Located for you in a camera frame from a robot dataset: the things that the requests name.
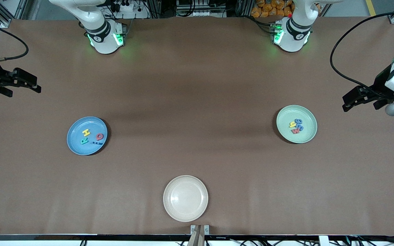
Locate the green plate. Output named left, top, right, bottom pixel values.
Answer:
left=276, top=105, right=318, bottom=144

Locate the blue plate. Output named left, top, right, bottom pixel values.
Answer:
left=67, top=117, right=108, bottom=156

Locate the beige plate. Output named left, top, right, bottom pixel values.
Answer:
left=163, top=175, right=209, bottom=222

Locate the bag of orange items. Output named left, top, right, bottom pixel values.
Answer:
left=251, top=0, right=293, bottom=18

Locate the white power strip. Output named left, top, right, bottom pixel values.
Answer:
left=110, top=0, right=139, bottom=12
left=191, top=10, right=225, bottom=17

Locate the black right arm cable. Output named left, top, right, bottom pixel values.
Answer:
left=0, top=19, right=29, bottom=64

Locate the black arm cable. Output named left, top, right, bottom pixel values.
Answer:
left=0, top=19, right=29, bottom=64
left=330, top=11, right=394, bottom=90

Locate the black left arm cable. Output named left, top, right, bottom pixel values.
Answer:
left=330, top=11, right=394, bottom=90

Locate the metal table edge bracket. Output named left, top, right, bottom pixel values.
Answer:
left=190, top=224, right=210, bottom=235

